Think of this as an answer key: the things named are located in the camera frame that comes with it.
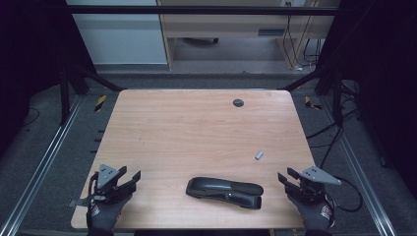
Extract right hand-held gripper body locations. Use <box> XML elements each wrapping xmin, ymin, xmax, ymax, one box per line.
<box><xmin>285</xmin><ymin>165</ymin><xmax>342</xmax><ymax>205</ymax></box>

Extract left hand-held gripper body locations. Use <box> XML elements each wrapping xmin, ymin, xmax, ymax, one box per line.
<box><xmin>67</xmin><ymin>163</ymin><xmax>137</xmax><ymax>208</ymax></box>

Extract black stapler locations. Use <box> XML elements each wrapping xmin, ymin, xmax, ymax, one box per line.
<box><xmin>185</xmin><ymin>176</ymin><xmax>265</xmax><ymax>210</ymax></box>

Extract person's right hand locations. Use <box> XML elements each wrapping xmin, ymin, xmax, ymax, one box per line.
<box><xmin>288</xmin><ymin>195</ymin><xmax>335</xmax><ymax>230</ymax></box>

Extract person's left hand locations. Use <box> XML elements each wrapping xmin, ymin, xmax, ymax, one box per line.
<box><xmin>86</xmin><ymin>195</ymin><xmax>132</xmax><ymax>233</ymax></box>

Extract yellow black tape marker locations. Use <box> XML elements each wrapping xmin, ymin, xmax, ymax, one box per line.
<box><xmin>93</xmin><ymin>94</ymin><xmax>108</xmax><ymax>113</ymax></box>
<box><xmin>304</xmin><ymin>95</ymin><xmax>323</xmax><ymax>111</ymax></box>

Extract white cabinet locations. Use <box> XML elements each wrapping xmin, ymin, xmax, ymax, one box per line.
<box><xmin>65</xmin><ymin>0</ymin><xmax>169</xmax><ymax>66</ymax></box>

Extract black curtain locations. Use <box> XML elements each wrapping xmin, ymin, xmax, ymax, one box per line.
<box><xmin>0</xmin><ymin>0</ymin><xmax>96</xmax><ymax>155</ymax></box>
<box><xmin>316</xmin><ymin>0</ymin><xmax>417</xmax><ymax>191</ymax></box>

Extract dark object under desk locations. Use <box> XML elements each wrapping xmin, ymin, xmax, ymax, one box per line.
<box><xmin>181</xmin><ymin>36</ymin><xmax>219</xmax><ymax>46</ymax></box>

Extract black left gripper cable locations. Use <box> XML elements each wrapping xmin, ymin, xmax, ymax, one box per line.
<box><xmin>88</xmin><ymin>171</ymin><xmax>99</xmax><ymax>198</ymax></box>

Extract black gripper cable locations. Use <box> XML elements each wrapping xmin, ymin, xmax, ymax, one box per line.
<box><xmin>88</xmin><ymin>171</ymin><xmax>99</xmax><ymax>198</ymax></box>
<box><xmin>324</xmin><ymin>176</ymin><xmax>364</xmax><ymax>213</ymax></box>

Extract black floor cables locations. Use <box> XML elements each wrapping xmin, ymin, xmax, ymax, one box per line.
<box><xmin>306</xmin><ymin>82</ymin><xmax>360</xmax><ymax>169</ymax></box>

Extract aluminium floor rail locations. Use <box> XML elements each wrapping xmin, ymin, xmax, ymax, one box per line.
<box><xmin>0</xmin><ymin>94</ymin><xmax>85</xmax><ymax>236</ymax></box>
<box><xmin>319</xmin><ymin>94</ymin><xmax>398</xmax><ymax>236</ymax></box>

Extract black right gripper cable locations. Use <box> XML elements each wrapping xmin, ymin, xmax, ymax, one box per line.
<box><xmin>324</xmin><ymin>176</ymin><xmax>364</xmax><ymax>213</ymax></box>

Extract black frame strut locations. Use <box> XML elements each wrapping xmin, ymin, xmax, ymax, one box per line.
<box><xmin>58</xmin><ymin>63</ymin><xmax>127</xmax><ymax>126</ymax></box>
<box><xmin>278</xmin><ymin>65</ymin><xmax>345</xmax><ymax>126</ymax></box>

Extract thin black floor cable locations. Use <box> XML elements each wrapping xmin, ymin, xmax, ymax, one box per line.
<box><xmin>23</xmin><ymin>107</ymin><xmax>41</xmax><ymax>128</ymax></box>

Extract black cables under desk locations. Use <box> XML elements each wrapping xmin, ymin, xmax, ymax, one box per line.
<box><xmin>283</xmin><ymin>14</ymin><xmax>324</xmax><ymax>72</ymax></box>

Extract black horizontal frame bar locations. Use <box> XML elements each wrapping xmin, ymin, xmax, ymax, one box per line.
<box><xmin>65</xmin><ymin>4</ymin><xmax>342</xmax><ymax>16</ymax></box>

